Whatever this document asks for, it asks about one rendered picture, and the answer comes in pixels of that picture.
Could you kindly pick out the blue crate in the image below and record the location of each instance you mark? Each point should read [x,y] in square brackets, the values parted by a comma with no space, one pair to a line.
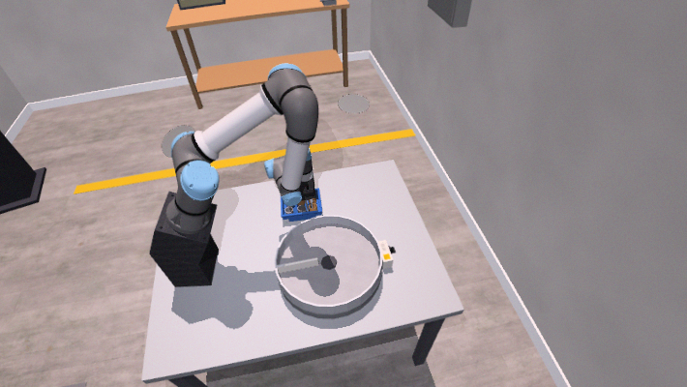
[304,215]

